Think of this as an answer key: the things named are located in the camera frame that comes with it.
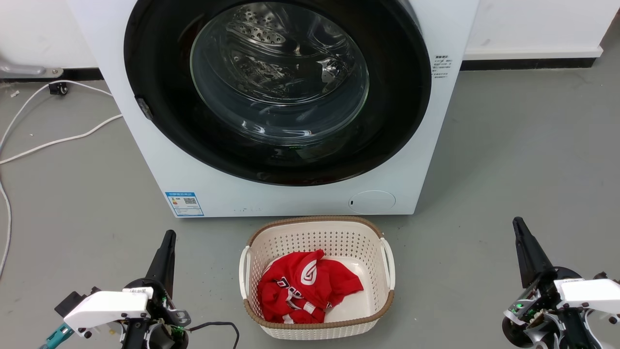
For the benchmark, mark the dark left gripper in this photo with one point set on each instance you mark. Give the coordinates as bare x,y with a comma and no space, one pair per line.
162,310

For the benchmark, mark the small black caster wheel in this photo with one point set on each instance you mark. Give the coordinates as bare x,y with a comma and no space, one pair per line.
58,88

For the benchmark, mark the steel washer drum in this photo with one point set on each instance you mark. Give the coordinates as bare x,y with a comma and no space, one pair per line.
271,53

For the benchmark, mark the small printed text sticker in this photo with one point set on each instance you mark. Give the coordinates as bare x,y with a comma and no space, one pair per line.
441,66

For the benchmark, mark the cream perforated laundry basket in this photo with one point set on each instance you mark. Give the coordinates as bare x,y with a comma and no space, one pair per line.
319,240

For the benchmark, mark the white front-load washing machine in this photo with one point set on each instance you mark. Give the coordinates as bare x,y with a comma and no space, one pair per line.
290,199

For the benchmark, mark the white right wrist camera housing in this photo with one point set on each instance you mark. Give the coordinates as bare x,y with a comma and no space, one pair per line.
593,293

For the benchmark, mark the black round washer door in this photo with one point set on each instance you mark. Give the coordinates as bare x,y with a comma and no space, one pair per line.
155,58

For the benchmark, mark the red printed garment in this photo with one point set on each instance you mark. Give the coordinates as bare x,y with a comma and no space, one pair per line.
302,286

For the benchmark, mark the grey metal floor bracket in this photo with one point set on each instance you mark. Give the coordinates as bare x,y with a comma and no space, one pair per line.
24,69

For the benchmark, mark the round white filter cover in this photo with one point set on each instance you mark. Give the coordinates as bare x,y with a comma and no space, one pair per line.
372,202

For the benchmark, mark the blue energy label sticker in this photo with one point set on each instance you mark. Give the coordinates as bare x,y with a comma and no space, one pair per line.
184,204

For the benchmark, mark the teal connector plug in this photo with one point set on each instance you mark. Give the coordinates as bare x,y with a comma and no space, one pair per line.
57,336

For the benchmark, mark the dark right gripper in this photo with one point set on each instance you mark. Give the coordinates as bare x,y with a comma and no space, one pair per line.
542,315

